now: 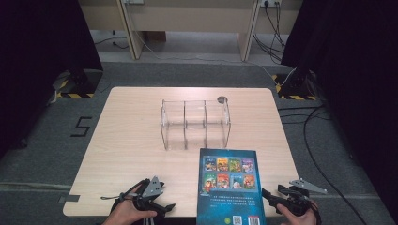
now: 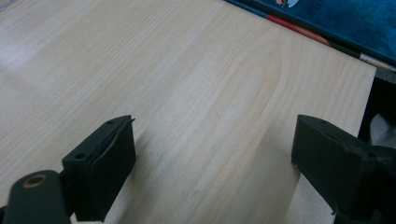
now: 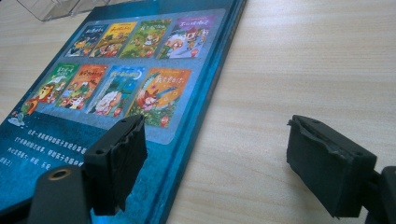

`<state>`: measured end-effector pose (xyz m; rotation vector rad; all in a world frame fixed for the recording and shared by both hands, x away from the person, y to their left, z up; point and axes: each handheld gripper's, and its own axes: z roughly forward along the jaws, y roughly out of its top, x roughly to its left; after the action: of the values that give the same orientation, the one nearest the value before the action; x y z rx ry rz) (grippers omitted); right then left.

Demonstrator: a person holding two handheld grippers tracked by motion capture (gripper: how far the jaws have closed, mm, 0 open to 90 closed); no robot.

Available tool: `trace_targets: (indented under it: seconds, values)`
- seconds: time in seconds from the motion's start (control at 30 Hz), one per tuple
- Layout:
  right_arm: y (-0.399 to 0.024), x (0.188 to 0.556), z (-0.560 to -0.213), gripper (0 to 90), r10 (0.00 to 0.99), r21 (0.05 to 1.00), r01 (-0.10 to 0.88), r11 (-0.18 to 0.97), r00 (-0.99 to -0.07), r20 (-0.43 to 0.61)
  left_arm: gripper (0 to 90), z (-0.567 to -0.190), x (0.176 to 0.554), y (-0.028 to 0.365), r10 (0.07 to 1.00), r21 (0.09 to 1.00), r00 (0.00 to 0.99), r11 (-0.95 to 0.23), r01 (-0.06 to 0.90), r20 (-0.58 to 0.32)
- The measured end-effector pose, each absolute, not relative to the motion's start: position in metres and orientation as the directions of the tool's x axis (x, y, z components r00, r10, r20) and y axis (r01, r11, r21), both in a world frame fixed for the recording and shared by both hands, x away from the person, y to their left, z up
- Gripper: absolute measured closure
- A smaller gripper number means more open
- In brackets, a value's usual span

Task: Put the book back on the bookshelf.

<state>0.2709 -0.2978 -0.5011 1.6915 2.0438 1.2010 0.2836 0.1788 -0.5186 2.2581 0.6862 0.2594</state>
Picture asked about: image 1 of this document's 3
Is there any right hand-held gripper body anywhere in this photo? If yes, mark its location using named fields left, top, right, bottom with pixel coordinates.
left=277, top=177, right=329, bottom=218

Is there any long black floor cable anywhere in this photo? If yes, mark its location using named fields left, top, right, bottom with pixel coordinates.
left=302, top=106, right=368, bottom=225

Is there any clear acrylic book rack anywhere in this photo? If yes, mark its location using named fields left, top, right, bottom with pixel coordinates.
left=160, top=98, right=232, bottom=151

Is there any grey tape strip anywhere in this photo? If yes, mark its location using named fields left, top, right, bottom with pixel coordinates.
left=57, top=194, right=81, bottom=204

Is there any person's left hand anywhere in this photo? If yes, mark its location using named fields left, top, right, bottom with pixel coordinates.
left=101, top=185, right=158, bottom=225

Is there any blue picture book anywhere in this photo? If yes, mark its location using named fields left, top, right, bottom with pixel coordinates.
left=195, top=147, right=267, bottom=225

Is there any stand base with hazard tape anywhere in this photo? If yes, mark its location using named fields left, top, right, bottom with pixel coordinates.
left=271, top=67, right=317, bottom=101
left=51, top=68, right=104, bottom=99

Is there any person's right hand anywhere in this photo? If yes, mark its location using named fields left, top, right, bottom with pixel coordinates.
left=276, top=200, right=319, bottom=225

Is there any short black floor cable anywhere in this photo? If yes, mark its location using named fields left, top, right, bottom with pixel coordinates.
left=93, top=30, right=130, bottom=50

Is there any black curtain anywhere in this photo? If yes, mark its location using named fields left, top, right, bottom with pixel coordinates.
left=281, top=0, right=398, bottom=217
left=0, top=0, right=104, bottom=158

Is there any bundle of black cables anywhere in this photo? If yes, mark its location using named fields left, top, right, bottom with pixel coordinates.
left=253, top=2, right=286, bottom=65

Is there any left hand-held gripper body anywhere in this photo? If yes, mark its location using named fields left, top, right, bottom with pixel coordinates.
left=118, top=175, right=166, bottom=212

